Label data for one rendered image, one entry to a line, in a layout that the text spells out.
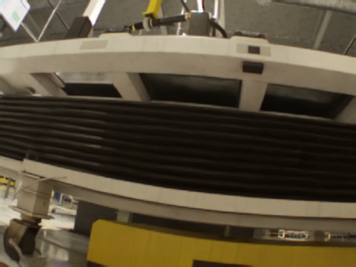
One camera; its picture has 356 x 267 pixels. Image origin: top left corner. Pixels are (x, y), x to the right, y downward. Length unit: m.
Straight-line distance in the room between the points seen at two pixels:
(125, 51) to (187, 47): 0.19
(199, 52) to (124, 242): 0.80
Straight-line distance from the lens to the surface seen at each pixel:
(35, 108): 1.35
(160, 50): 0.76
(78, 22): 1.08
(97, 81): 1.29
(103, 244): 1.17
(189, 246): 1.08
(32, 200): 1.05
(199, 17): 0.91
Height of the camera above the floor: 0.33
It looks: 20 degrees up
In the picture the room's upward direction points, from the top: 10 degrees clockwise
